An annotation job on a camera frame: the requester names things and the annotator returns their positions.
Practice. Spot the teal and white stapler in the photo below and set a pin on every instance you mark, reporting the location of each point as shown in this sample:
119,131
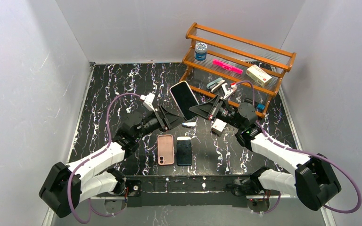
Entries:
215,84

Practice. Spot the pink phone case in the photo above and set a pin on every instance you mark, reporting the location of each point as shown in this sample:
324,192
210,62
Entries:
165,150

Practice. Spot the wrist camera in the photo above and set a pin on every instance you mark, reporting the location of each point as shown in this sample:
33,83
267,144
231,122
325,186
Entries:
228,90
148,101

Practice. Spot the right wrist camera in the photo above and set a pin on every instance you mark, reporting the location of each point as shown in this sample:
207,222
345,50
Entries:
228,90

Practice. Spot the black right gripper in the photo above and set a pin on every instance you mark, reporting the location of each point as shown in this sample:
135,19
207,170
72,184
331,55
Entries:
214,108

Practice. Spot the pink highlighter pen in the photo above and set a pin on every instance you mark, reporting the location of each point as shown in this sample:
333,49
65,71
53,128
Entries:
227,67

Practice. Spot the orange wooden shelf rack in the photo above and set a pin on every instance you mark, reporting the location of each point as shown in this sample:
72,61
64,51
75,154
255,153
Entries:
228,56

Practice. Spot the white rectangular box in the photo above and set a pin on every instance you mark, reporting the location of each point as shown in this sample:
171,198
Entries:
218,126

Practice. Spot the bare black phone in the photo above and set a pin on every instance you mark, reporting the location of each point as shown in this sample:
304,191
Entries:
184,151

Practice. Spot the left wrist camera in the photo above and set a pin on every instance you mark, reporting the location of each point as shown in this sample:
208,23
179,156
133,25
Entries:
148,101

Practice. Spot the blue lidded jar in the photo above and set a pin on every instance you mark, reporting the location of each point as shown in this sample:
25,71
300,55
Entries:
200,51

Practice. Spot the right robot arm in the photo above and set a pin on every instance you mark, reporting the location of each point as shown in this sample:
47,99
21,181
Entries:
306,176

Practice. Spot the white red carton box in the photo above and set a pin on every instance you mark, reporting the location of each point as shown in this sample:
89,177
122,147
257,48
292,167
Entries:
258,75

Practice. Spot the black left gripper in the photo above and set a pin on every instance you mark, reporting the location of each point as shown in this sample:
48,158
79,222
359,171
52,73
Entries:
162,117

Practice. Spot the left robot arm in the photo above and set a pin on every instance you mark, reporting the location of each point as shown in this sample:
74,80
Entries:
67,185

